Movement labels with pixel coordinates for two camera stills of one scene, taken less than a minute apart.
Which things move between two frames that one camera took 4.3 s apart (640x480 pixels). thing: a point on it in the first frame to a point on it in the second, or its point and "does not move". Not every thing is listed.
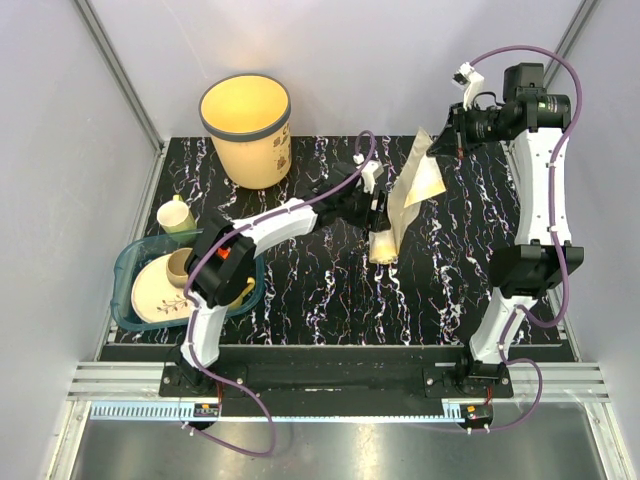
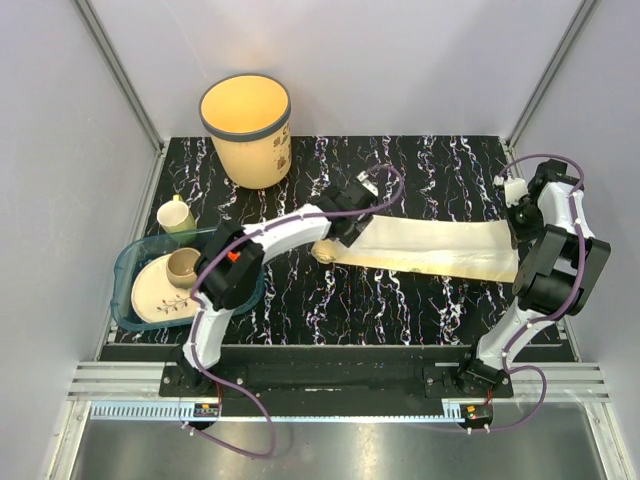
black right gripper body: x=478 y=127 to x=526 y=221
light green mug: x=174 y=217 does not move
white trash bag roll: x=416 y=177 to x=474 y=249
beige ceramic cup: x=175 y=267 does not move
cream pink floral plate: x=154 y=298 does not move
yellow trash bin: x=248 y=118 does not move
